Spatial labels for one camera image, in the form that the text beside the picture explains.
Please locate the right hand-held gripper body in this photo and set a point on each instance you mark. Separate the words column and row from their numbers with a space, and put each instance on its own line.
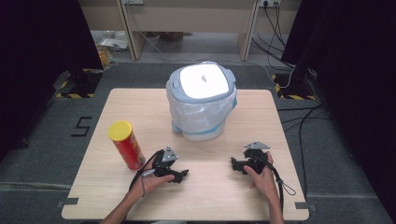
column 256, row 157

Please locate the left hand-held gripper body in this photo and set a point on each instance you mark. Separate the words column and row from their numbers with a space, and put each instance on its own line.
column 165, row 160

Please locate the red chip can yellow lid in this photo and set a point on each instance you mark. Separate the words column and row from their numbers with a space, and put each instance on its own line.
column 126, row 144

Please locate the white trash can grey lid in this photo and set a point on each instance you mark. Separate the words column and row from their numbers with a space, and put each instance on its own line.
column 202, row 93

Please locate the person's right hand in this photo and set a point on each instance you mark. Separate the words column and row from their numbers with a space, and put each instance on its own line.
column 263, row 179

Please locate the person's left hand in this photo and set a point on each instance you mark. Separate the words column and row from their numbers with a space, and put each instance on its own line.
column 150, row 184

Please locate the white plastic bin liner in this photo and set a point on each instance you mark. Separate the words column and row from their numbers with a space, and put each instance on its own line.
column 202, row 113

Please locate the grey tape tab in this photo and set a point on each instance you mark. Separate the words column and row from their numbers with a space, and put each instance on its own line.
column 67, row 202
column 305, row 206

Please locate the yellow black striped stand base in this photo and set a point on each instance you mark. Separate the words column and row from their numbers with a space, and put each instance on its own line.
column 292, row 88
column 77, row 84

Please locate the black curtain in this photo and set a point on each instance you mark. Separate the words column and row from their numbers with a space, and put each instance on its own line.
column 348, row 87
column 40, row 62

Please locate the clutter of bags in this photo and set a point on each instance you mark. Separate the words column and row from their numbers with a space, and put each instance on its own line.
column 107, row 48

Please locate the beige wooden desk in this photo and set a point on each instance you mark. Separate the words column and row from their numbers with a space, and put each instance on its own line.
column 190, row 21

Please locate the wall power socket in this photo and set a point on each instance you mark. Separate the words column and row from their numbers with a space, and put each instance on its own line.
column 269, row 3

